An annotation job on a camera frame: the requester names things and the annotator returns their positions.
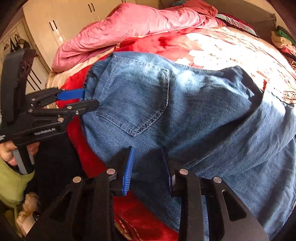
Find pile of folded clothes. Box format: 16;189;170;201
271;26;295;71

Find dark grey headboard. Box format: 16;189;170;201
159;0;277;43

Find pink quilt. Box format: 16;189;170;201
52;1;225;73

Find red floral bedspread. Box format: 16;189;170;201
47;27;295;240

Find blue denim pants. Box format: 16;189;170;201
82;52;295;238

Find patterned pillow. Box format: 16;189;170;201
171;0;260;38

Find left hand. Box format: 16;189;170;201
0;139;40;167

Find cream wardrobe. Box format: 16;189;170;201
0;0;160;95

